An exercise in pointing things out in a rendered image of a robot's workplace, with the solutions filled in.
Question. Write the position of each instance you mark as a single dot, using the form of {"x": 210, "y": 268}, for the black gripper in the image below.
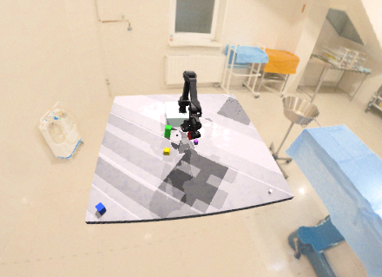
{"x": 195, "y": 134}

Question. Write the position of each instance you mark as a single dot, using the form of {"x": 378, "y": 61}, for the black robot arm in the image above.
{"x": 194, "y": 105}

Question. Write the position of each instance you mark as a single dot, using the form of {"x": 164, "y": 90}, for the blue block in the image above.
{"x": 100, "y": 208}

